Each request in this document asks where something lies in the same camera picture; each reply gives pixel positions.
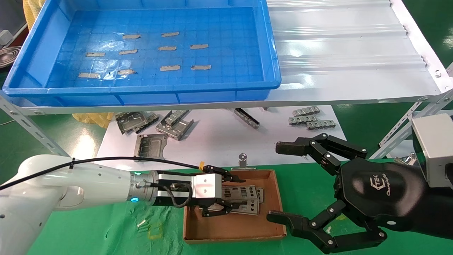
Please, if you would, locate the channel shaped metal bracket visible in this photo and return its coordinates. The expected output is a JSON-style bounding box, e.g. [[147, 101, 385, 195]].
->
[[156, 110, 194, 141]]

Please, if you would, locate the flat stamped metal plate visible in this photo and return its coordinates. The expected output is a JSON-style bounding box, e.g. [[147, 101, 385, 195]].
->
[[134, 134, 168, 162]]

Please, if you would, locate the perforated steel shelf post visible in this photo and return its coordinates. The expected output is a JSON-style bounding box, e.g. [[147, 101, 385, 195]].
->
[[368, 90, 453, 160], [0, 90, 71, 158]]

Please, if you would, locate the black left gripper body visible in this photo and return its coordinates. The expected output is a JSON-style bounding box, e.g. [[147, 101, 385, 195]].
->
[[157, 172, 194, 207]]

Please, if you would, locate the blue plastic tray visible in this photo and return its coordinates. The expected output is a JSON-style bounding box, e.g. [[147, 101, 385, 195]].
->
[[3, 0, 282, 107]]

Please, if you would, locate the small notched metal bracket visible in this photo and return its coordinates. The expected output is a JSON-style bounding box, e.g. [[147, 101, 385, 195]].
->
[[289, 115, 318, 125], [293, 106, 321, 117], [306, 120, 336, 131]]

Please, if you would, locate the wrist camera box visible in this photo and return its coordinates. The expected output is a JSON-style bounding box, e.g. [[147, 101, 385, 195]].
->
[[193, 174, 223, 206], [412, 113, 453, 188]]

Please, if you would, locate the folded sheet metal bracket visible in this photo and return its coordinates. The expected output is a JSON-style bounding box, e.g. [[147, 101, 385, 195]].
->
[[116, 111, 160, 135]]

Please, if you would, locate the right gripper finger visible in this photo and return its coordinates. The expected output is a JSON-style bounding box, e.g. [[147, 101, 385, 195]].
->
[[275, 133, 368, 176], [266, 199, 387, 255]]

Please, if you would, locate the grey coiled hose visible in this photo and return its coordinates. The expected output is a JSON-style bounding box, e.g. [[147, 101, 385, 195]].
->
[[0, 45, 23, 69]]

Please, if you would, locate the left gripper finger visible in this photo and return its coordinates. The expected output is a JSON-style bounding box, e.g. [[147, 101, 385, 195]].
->
[[200, 200, 235, 217], [203, 164, 247, 183]]

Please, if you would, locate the white metal shelf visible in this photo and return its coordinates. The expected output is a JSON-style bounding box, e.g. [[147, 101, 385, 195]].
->
[[0, 0, 453, 115]]

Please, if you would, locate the brown cardboard box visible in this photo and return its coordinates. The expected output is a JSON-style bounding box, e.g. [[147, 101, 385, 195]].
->
[[183, 169, 287, 244]]

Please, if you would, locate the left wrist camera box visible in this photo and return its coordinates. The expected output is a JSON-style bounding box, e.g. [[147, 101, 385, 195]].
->
[[193, 174, 223, 206]]

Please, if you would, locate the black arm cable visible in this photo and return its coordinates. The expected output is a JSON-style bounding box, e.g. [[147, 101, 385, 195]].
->
[[0, 156, 209, 192]]

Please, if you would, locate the long narrow metal bar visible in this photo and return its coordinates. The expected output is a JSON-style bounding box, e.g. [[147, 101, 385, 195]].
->
[[232, 108, 260, 128]]

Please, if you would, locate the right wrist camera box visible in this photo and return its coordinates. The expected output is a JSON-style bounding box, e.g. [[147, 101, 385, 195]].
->
[[412, 113, 453, 188]]

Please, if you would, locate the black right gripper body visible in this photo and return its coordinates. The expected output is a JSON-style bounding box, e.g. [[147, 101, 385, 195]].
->
[[334, 158, 427, 231]]

